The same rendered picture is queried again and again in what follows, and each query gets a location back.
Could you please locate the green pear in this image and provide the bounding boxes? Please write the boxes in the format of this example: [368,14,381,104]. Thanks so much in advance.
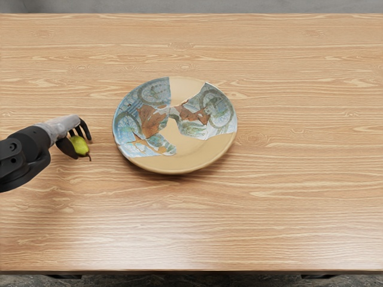
[69,135,92,162]

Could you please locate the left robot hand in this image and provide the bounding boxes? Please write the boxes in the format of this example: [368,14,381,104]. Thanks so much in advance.
[34,114,92,160]

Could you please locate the tan plate with blue pattern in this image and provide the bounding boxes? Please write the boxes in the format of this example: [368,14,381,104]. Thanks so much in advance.
[112,76,238,175]

